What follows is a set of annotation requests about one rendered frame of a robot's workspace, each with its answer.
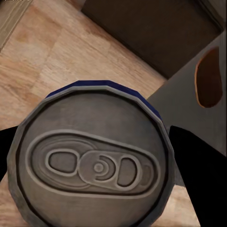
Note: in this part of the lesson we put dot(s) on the wood fireplace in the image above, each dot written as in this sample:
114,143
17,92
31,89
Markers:
11,13

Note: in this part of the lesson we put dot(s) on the cabinet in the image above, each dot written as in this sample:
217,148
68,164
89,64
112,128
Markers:
166,34

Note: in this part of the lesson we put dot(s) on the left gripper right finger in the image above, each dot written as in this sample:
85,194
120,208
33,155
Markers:
204,172

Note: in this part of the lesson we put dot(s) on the trash can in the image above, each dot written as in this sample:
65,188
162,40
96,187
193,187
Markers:
195,99

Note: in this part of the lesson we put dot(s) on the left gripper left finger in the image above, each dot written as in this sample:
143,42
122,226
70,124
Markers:
6,138

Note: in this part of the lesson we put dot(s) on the can of soda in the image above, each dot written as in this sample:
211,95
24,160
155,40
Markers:
91,154

